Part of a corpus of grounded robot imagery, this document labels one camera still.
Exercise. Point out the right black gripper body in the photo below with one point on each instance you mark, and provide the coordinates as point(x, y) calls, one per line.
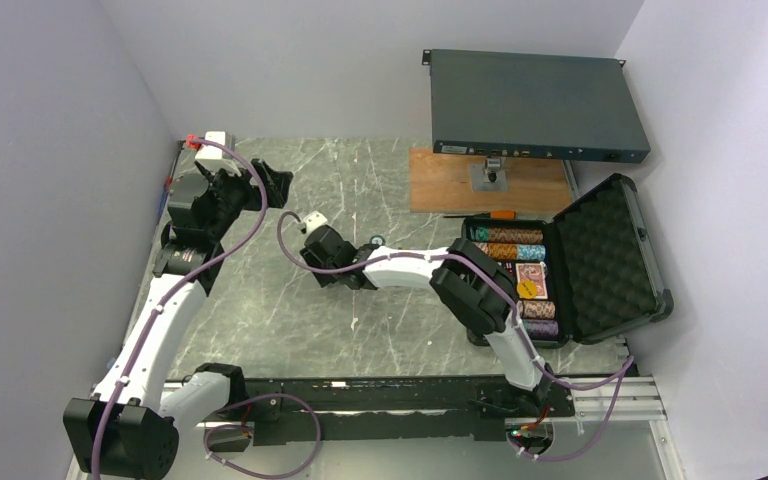
point(315, 262)

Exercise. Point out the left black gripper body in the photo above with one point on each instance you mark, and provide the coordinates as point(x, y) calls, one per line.
point(234, 193)

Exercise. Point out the black poker set case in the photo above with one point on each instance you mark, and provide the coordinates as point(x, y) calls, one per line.
point(601, 269)

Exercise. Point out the yellow big blind button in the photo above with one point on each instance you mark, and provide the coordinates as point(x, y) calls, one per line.
point(528, 289)

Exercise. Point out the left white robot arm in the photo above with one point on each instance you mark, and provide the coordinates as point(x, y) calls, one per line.
point(127, 427)

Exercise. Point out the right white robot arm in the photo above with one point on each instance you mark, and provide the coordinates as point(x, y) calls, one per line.
point(474, 288)

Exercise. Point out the wooden base board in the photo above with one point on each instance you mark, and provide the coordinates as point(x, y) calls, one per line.
point(462, 184)

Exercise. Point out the top poker chip row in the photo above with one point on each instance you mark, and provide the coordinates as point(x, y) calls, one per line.
point(507, 235)

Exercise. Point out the poker chip row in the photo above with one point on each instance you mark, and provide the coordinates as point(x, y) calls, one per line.
point(542, 329)
point(507, 235)
point(513, 252)
point(537, 309)

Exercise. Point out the red playing card deck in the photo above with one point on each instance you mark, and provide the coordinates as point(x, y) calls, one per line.
point(534, 272)

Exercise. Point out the dark grey rack server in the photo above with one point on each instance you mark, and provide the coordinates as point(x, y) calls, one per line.
point(533, 106)

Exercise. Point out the bottom poker chip row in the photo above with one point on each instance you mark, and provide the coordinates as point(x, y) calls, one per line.
point(542, 329)

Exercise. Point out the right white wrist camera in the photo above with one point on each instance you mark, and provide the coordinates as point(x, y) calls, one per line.
point(312, 222)

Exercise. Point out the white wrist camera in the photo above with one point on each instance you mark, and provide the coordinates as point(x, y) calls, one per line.
point(213, 158)
point(312, 222)

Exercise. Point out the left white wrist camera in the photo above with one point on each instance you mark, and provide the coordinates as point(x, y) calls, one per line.
point(213, 158)

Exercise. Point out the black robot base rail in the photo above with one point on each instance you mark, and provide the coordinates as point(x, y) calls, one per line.
point(481, 407)

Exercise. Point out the orange handled screwdriver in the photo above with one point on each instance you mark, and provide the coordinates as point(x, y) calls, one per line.
point(505, 215)

